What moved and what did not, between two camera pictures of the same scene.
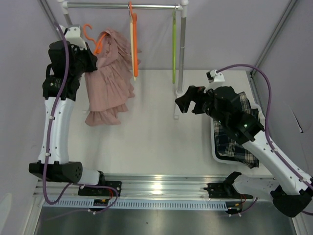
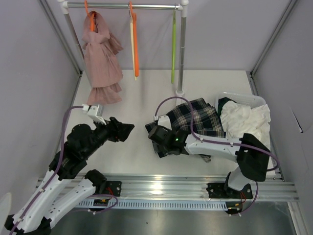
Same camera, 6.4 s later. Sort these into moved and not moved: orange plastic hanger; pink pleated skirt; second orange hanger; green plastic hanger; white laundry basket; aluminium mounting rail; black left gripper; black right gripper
Moved: black right gripper; white laundry basket; pink pleated skirt; black left gripper; orange plastic hanger
Not moved: green plastic hanger; aluminium mounting rail; second orange hanger
